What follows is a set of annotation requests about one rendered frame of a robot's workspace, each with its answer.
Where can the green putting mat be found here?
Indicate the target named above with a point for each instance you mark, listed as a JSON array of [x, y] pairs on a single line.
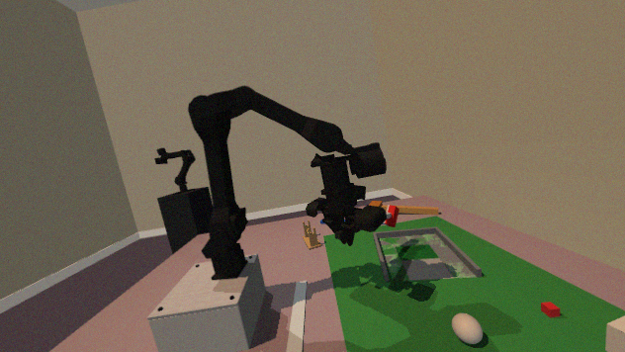
[[416, 315]]

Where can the small red block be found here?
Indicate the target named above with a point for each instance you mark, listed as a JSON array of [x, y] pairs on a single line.
[[550, 309]]

